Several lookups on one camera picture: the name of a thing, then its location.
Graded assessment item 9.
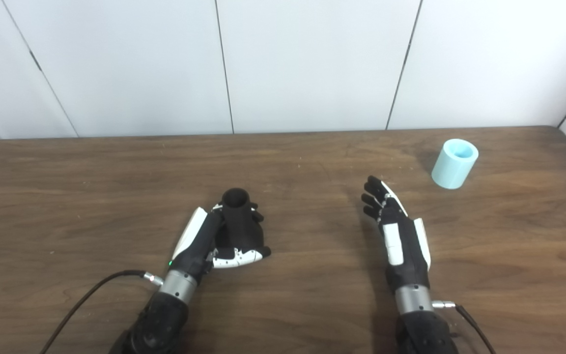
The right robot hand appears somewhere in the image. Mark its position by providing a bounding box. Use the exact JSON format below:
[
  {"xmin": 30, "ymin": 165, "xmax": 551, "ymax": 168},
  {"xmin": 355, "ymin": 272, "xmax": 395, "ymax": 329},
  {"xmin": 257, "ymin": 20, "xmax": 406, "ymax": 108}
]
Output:
[{"xmin": 361, "ymin": 176, "xmax": 432, "ymax": 294}]

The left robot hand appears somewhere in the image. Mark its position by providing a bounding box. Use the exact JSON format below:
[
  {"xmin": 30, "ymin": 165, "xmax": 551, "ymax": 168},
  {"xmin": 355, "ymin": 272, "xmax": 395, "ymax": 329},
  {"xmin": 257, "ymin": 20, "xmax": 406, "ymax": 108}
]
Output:
[{"xmin": 171, "ymin": 202, "xmax": 272, "ymax": 284}]

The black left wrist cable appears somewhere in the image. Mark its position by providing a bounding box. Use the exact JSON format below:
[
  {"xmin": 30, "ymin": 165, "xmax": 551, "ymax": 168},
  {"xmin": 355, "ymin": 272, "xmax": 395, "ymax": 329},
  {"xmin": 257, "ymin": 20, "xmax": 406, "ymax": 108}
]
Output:
[{"xmin": 40, "ymin": 269, "xmax": 164, "ymax": 354}]

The light blue cylinder cup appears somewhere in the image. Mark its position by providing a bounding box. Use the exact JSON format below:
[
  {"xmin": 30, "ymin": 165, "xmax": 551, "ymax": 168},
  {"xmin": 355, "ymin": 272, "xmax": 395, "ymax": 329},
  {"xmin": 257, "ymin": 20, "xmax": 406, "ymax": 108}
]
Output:
[{"xmin": 431, "ymin": 139, "xmax": 479, "ymax": 190}]

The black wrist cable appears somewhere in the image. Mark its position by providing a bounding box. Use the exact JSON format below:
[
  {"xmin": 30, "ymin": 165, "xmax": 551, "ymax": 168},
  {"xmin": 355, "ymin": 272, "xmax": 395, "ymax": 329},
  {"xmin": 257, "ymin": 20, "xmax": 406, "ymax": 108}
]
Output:
[
  {"xmin": 432, "ymin": 301, "xmax": 497, "ymax": 354},
  {"xmin": 40, "ymin": 269, "xmax": 164, "ymax": 354}
]

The black nozzle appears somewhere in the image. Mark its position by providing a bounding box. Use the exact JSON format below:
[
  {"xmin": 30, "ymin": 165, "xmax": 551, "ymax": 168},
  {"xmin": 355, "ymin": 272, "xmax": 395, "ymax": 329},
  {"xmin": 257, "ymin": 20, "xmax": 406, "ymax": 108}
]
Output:
[{"xmin": 214, "ymin": 187, "xmax": 266, "ymax": 259}]

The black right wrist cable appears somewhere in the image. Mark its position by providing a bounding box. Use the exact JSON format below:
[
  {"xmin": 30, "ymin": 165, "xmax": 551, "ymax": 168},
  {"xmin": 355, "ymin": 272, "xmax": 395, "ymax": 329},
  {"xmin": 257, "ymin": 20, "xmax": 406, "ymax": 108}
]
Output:
[{"xmin": 432, "ymin": 301, "xmax": 497, "ymax": 354}]

